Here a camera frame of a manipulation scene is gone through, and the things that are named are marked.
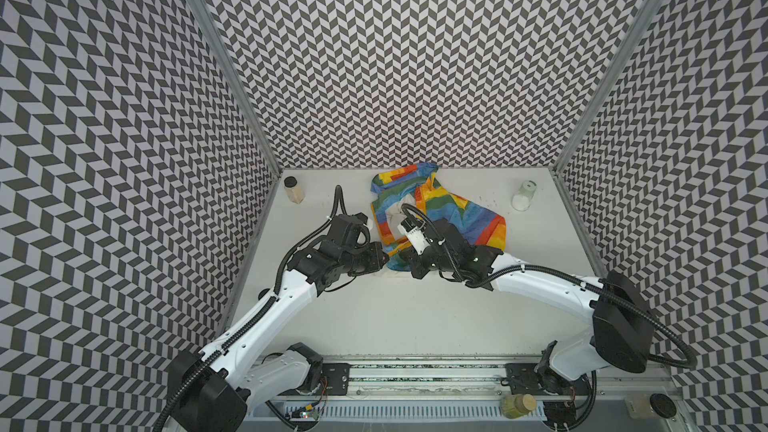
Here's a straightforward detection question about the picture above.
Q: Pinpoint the aluminium front rail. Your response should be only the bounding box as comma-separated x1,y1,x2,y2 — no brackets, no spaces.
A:
185,356,679,403

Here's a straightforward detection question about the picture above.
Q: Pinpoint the rainbow coloured jacket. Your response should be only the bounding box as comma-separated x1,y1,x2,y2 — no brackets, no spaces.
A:
371,162,506,272

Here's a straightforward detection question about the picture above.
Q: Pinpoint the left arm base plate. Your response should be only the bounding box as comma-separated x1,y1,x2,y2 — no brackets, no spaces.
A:
321,362,351,397

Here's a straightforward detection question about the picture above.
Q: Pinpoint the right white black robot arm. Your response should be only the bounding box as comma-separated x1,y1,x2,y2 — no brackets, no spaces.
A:
398,218,697,394

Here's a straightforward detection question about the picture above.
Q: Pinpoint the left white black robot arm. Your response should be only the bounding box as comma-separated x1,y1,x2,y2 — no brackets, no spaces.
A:
152,213,389,431

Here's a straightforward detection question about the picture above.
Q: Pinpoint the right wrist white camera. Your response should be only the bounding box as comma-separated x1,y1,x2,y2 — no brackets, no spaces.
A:
398,218,430,256

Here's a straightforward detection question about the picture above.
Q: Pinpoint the white bottle back right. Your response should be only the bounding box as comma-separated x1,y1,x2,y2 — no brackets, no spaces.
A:
511,180,537,212

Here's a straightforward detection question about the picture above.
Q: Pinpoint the tan-lid jar on rail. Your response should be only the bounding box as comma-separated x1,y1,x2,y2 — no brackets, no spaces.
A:
500,394,537,420

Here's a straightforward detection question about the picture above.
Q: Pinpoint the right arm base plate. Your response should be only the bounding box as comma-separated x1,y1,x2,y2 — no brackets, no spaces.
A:
502,362,591,398

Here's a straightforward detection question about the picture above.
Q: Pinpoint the black-lid jar back left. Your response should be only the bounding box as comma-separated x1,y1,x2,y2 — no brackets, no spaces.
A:
283,176,305,204

